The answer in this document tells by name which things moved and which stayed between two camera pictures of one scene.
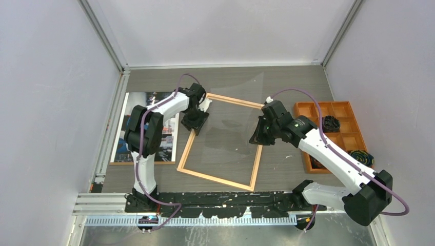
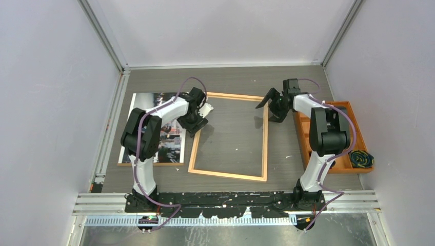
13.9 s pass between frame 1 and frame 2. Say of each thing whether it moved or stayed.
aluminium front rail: stayed
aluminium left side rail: stayed
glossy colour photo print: moved
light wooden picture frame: moved
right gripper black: moved
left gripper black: stayed
